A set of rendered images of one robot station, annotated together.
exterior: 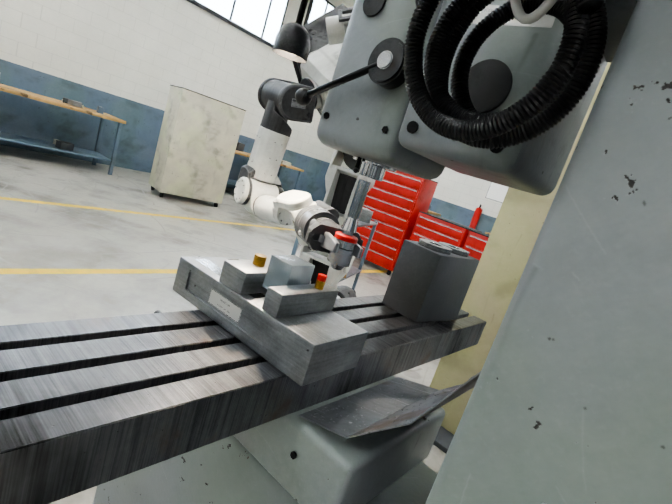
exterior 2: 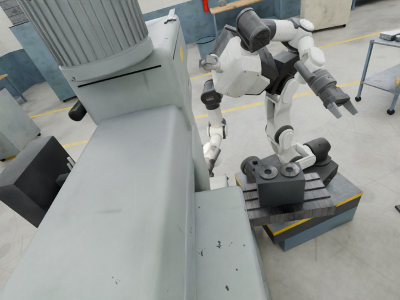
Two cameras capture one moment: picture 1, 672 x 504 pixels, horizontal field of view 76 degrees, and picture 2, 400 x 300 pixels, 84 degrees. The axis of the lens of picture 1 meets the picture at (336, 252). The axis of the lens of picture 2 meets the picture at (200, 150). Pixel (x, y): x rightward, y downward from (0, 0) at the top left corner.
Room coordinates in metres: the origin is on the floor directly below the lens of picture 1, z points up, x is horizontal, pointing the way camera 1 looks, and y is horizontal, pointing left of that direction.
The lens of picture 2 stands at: (0.55, -0.76, 2.01)
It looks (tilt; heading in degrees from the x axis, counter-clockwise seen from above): 39 degrees down; 63
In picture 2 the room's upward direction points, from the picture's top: 17 degrees counter-clockwise
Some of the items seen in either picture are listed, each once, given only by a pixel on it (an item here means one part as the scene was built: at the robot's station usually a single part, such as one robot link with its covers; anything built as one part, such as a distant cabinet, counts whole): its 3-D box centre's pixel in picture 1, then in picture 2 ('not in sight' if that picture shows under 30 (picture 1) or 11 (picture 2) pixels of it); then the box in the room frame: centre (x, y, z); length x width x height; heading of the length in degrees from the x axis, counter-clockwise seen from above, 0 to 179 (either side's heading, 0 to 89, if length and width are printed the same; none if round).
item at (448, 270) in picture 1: (432, 279); (278, 183); (1.18, -0.28, 1.07); 0.22 x 0.12 x 0.20; 138
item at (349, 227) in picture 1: (356, 208); not in sight; (0.84, -0.01, 1.22); 0.03 x 0.03 x 0.11
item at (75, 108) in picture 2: not in sight; (103, 80); (0.69, 0.04, 1.79); 0.45 x 0.04 x 0.04; 53
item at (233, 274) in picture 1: (263, 275); not in sight; (0.75, 0.11, 1.06); 0.15 x 0.06 x 0.04; 146
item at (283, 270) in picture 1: (288, 276); not in sight; (0.72, 0.06, 1.08); 0.06 x 0.05 x 0.06; 146
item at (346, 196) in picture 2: not in sight; (290, 196); (1.71, -0.01, 0.20); 0.78 x 0.68 x 0.40; 160
